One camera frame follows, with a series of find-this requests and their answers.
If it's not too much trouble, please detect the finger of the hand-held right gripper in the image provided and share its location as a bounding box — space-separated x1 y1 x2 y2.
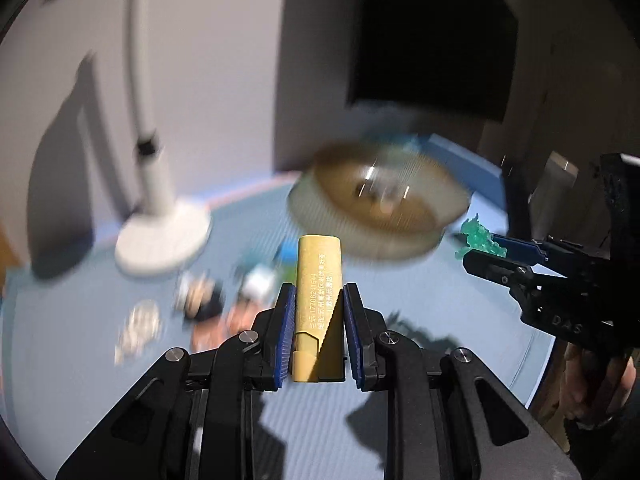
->
462 250 538 306
492 232 551 267

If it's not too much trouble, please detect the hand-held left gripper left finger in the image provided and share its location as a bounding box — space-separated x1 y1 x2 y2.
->
55 282 298 480

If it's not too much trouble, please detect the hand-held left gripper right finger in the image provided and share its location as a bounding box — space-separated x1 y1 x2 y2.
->
342 282 583 480

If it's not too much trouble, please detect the green toy figure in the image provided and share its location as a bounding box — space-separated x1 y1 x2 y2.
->
452 214 506 261

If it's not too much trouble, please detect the ribbed brown glass plate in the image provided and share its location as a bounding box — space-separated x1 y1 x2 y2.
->
287 141 471 261

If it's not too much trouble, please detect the person's right hand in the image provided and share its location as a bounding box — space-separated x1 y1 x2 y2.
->
562 347 608 426

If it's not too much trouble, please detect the small pink object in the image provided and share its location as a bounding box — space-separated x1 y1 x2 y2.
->
192 305 261 351

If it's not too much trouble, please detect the small white green object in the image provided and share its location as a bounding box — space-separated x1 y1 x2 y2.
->
235 260 281 306

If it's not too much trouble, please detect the small black white object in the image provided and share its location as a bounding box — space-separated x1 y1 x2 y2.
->
175 272 226 331

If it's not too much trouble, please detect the small silver object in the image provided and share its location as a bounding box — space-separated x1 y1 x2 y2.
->
114 300 163 366

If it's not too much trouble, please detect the white desk lamp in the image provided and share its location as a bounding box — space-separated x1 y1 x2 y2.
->
115 0 213 277

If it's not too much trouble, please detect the black monitor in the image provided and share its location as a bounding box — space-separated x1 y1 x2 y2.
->
345 0 520 123

